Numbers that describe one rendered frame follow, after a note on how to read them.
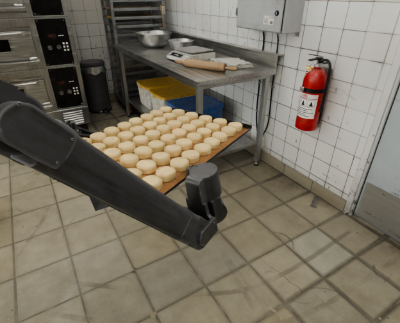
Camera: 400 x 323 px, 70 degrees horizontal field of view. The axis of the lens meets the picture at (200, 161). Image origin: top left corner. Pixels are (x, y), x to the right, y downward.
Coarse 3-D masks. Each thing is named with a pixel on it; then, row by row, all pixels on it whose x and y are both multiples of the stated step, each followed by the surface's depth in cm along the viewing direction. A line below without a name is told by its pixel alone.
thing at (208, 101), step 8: (192, 96) 289; (208, 96) 289; (168, 104) 273; (176, 104) 269; (184, 104) 269; (192, 104) 269; (208, 104) 269; (216, 104) 269; (208, 112) 265; (216, 112) 270
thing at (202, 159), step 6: (204, 126) 103; (240, 132) 99; (204, 138) 93; (228, 138) 94; (234, 138) 94; (192, 144) 89; (222, 144) 89; (228, 144) 90; (216, 150) 86; (180, 156) 81; (204, 156) 82; (210, 156) 82; (198, 162) 78; (126, 168) 74; (156, 168) 75; (150, 174) 72; (180, 174) 72; (174, 180) 70; (180, 180) 70; (168, 186) 67; (162, 192) 65
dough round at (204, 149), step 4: (196, 144) 84; (200, 144) 84; (204, 144) 84; (208, 144) 84; (196, 148) 82; (200, 148) 82; (204, 148) 82; (208, 148) 82; (200, 152) 81; (204, 152) 81; (208, 152) 82
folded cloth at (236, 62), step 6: (210, 60) 245; (216, 60) 240; (222, 60) 241; (228, 60) 242; (234, 60) 241; (240, 60) 239; (234, 66) 222; (240, 66) 224; (246, 66) 225; (252, 66) 227
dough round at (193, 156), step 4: (184, 152) 79; (188, 152) 79; (192, 152) 79; (196, 152) 80; (184, 156) 77; (188, 156) 77; (192, 156) 77; (196, 156) 78; (188, 160) 77; (192, 160) 77; (196, 160) 78
